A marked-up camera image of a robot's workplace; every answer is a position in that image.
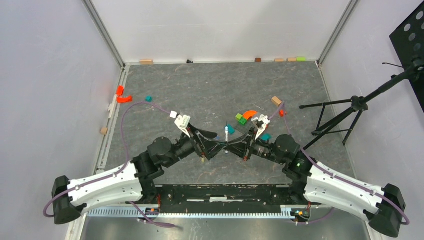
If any tan wooden block right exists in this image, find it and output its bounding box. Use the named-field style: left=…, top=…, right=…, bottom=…
left=271, top=96, right=283, bottom=107

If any toothed aluminium rail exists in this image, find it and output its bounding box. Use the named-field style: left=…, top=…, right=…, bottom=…
left=87, top=206, right=310, bottom=220

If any grey lego baseplate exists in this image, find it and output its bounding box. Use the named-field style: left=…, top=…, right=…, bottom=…
left=234, top=119, right=255, bottom=135

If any teal block centre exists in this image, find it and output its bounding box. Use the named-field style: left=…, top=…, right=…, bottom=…
left=226, top=124, right=235, bottom=135

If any teal block near baseplate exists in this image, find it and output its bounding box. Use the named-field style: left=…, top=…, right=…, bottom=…
left=260, top=133, right=272, bottom=141

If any orange curved block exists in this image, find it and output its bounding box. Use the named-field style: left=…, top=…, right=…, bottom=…
left=242, top=110, right=258, bottom=120

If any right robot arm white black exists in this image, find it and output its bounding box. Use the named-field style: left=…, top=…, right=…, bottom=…
left=224, top=133, right=410, bottom=238

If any black tripod stand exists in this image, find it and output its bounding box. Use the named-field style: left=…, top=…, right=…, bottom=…
left=299, top=58, right=424, bottom=150

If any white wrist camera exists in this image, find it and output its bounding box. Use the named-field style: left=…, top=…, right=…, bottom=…
left=169, top=111, right=191, bottom=138
left=250, top=113, right=271, bottom=140

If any green lego brick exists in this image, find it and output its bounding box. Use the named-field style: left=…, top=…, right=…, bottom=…
left=235, top=113, right=247, bottom=126

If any red curved block left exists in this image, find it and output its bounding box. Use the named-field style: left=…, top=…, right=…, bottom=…
left=116, top=95, right=133, bottom=104

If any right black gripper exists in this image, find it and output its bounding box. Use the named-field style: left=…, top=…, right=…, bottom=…
left=224, top=127, right=286, bottom=165

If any black perforated panel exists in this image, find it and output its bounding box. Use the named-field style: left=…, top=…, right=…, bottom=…
left=389, top=2, right=424, bottom=109

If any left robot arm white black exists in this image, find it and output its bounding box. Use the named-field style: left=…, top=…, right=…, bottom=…
left=43, top=124, right=229, bottom=225

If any blue white pen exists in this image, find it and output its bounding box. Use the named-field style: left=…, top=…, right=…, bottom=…
left=224, top=122, right=229, bottom=143

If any tan block left rail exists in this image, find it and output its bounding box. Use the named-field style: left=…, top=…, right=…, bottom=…
left=100, top=127, right=109, bottom=136

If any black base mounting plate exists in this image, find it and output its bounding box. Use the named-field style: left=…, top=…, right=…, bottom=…
left=135, top=184, right=309, bottom=215

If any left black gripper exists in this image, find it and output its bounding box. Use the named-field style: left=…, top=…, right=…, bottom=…
left=164, top=122, right=229, bottom=168

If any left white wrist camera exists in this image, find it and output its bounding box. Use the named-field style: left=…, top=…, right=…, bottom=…
left=169, top=111, right=191, bottom=138

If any tan block back left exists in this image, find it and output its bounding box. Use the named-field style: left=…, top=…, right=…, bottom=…
left=139, top=59, right=154, bottom=65

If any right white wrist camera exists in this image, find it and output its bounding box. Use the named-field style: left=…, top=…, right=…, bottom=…
left=250, top=113, right=271, bottom=140

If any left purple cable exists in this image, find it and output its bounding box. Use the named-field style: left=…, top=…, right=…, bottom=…
left=43, top=101, right=173, bottom=219

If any red block upper left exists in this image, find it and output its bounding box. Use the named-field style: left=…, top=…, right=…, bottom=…
left=115, top=85, right=124, bottom=96

